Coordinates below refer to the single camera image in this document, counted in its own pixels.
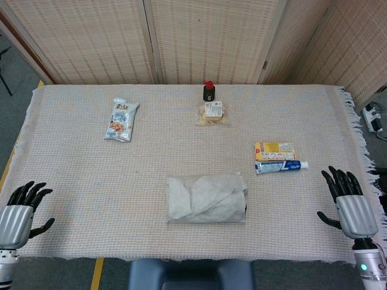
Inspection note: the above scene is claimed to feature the blue white toothpaste tube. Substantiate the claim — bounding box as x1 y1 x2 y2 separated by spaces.
254 159 310 175

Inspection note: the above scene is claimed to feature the white non-woven bag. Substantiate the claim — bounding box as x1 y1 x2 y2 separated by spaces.
165 171 248 224

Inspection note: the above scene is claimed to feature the bamboo folding screen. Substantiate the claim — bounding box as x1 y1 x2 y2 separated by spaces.
0 0 387 103

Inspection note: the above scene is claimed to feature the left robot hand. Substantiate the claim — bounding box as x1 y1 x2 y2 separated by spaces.
0 181 56 250

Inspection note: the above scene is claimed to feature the white power strip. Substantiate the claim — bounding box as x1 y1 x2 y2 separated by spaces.
362 102 385 134

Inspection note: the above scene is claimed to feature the black chair leg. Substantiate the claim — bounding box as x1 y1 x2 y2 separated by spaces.
0 45 14 97

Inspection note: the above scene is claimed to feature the yellow cardboard box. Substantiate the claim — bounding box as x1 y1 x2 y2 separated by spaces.
253 141 298 162

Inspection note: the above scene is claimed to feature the clear packet of biscuits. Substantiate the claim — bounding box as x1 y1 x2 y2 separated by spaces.
195 100 231 126

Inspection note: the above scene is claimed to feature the black bottle red cap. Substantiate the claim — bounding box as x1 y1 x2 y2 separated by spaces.
202 80 216 102

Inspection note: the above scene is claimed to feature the white snack packet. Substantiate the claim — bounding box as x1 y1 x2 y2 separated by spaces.
103 96 140 143

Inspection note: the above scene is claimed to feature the woven pink tablecloth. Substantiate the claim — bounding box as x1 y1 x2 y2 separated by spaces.
0 83 387 264

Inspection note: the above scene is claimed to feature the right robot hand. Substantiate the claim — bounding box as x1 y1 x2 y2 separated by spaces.
316 165 379 242

